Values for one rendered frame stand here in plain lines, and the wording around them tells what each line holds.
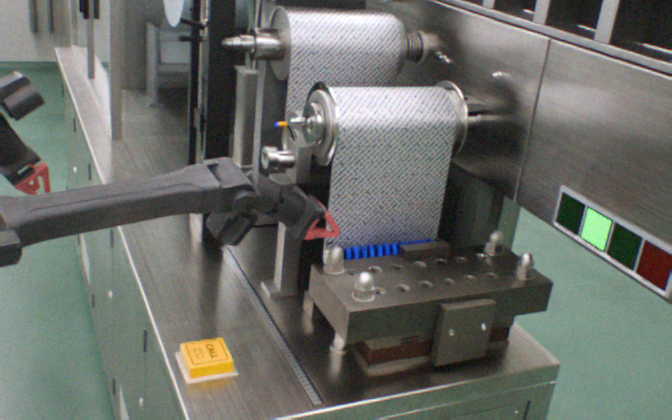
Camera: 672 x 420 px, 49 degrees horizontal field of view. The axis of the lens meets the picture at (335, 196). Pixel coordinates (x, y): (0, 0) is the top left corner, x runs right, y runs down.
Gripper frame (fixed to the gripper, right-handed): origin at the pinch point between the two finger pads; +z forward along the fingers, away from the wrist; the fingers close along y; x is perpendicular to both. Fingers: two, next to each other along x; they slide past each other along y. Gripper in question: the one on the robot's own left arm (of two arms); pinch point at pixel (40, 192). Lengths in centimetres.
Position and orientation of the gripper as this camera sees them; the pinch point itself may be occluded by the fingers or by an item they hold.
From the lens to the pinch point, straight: 148.8
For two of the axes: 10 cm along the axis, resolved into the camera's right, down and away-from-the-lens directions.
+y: -6.4, -3.5, 6.8
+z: 2.9, 7.1, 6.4
